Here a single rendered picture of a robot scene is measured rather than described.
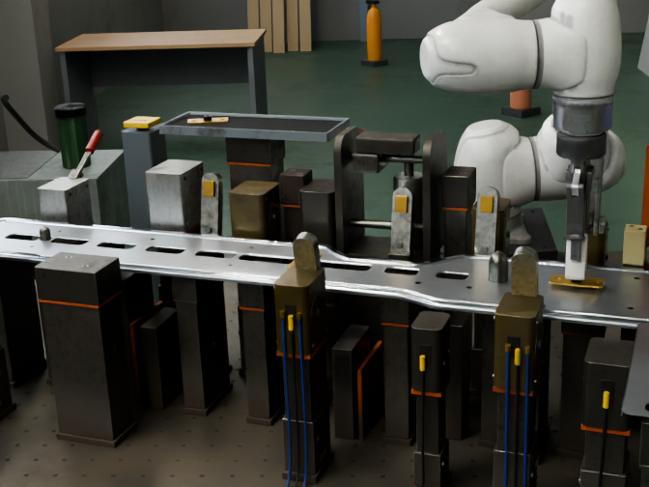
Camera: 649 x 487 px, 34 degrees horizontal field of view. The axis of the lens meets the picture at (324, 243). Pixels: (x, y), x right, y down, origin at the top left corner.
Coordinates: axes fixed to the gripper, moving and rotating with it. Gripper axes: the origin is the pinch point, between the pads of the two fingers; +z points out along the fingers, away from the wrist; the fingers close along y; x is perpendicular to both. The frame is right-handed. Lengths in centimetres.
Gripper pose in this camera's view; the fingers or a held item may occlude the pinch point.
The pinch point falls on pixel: (577, 255)
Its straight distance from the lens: 172.7
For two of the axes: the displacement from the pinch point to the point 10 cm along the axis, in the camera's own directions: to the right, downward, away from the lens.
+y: -3.4, 3.2, -8.9
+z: 0.4, 9.5, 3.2
